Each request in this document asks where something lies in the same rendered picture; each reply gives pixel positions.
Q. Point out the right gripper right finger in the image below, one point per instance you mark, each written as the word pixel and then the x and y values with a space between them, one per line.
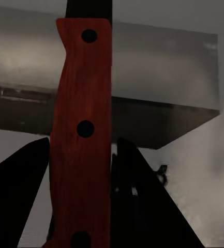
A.
pixel 168 227

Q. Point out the parer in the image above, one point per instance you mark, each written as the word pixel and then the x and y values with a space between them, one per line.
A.
pixel 80 143

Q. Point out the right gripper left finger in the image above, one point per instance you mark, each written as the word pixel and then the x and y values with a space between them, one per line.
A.
pixel 20 178

